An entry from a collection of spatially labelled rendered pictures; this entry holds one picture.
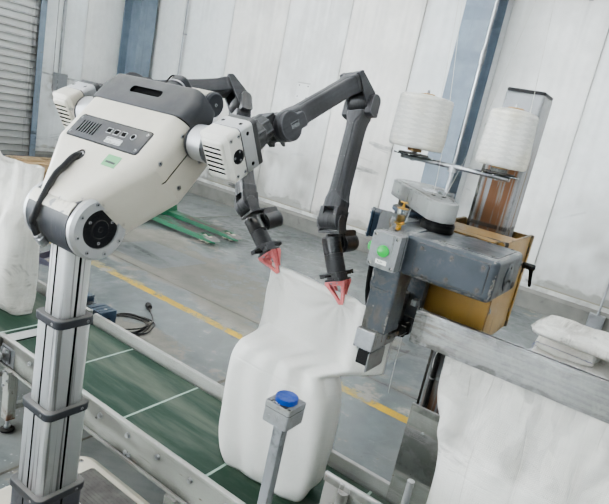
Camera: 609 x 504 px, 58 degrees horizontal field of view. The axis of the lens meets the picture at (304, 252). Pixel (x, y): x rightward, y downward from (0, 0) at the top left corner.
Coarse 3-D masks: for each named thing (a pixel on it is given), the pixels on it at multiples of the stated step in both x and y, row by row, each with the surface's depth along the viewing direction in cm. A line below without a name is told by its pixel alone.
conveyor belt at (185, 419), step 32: (32, 352) 233; (96, 352) 244; (128, 352) 250; (96, 384) 219; (128, 384) 224; (160, 384) 229; (192, 384) 234; (128, 416) 203; (160, 416) 207; (192, 416) 211; (192, 448) 192; (224, 480) 180; (352, 480) 193
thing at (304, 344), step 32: (288, 288) 178; (320, 288) 168; (288, 320) 179; (320, 320) 169; (352, 320) 163; (256, 352) 177; (288, 352) 173; (320, 352) 171; (352, 352) 161; (384, 352) 162; (256, 384) 176; (288, 384) 169; (320, 384) 166; (224, 416) 185; (256, 416) 177; (320, 416) 167; (224, 448) 185; (256, 448) 178; (288, 448) 172; (320, 448) 171; (256, 480) 182; (288, 480) 173; (320, 480) 182
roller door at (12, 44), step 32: (0, 0) 733; (32, 0) 765; (0, 32) 745; (32, 32) 779; (0, 64) 757; (32, 64) 792; (0, 96) 770; (32, 96) 804; (0, 128) 782; (32, 128) 815
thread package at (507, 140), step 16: (496, 112) 148; (512, 112) 145; (528, 112) 148; (496, 128) 148; (512, 128) 146; (528, 128) 146; (480, 144) 153; (496, 144) 148; (512, 144) 146; (528, 144) 147; (480, 160) 152; (496, 160) 148; (512, 160) 147; (528, 160) 150
